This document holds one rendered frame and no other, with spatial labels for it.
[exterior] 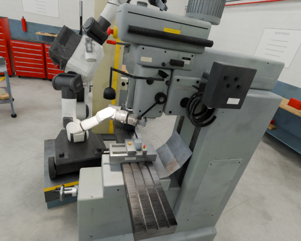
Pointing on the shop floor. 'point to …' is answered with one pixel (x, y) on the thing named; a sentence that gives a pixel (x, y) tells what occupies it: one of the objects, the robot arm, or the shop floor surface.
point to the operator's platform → (66, 179)
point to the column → (218, 156)
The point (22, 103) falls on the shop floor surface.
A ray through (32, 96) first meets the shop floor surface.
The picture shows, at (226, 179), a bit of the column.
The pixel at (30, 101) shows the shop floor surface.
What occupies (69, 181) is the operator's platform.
